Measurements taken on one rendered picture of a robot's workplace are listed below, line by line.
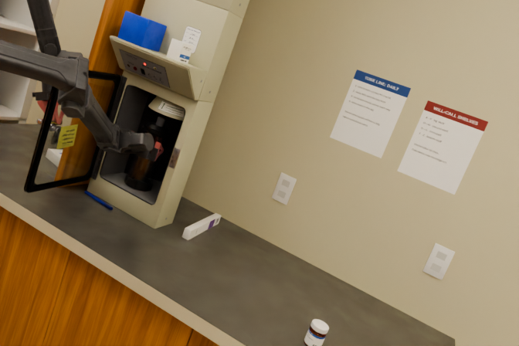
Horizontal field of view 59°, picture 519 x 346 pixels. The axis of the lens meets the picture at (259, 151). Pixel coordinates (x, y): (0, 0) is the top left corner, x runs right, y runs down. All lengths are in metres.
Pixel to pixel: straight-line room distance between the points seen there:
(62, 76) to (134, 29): 0.53
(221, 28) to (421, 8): 0.73
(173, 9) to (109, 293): 0.91
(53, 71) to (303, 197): 1.11
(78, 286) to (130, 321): 0.20
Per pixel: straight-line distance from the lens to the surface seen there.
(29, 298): 1.67
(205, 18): 1.54
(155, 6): 1.65
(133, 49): 1.53
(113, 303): 1.44
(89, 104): 1.19
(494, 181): 1.75
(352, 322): 1.56
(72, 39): 2.47
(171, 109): 1.60
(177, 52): 1.47
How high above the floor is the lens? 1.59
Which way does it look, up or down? 10 degrees down
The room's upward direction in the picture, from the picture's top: 21 degrees clockwise
